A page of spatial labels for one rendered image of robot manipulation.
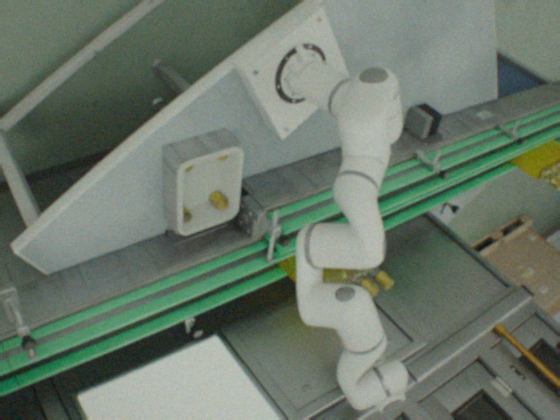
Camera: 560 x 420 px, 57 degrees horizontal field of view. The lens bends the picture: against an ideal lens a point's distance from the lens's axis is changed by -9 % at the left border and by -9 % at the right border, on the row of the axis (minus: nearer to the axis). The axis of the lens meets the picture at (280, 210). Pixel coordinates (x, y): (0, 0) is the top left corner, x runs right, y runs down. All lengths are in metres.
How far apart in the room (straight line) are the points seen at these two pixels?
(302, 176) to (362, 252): 0.61
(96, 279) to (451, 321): 1.03
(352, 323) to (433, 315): 0.73
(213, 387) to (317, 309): 0.46
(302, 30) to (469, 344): 0.98
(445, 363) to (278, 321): 0.48
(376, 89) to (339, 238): 0.29
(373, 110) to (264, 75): 0.35
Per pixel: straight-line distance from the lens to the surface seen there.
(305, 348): 1.50
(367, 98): 1.06
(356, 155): 1.06
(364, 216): 0.98
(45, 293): 1.38
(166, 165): 1.33
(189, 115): 1.31
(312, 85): 1.27
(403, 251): 1.89
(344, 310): 1.01
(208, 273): 1.42
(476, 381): 1.65
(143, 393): 1.40
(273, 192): 1.49
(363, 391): 1.21
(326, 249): 1.02
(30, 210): 1.45
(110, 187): 1.32
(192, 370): 1.43
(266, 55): 1.28
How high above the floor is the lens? 1.73
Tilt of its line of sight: 35 degrees down
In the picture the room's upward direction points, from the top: 135 degrees clockwise
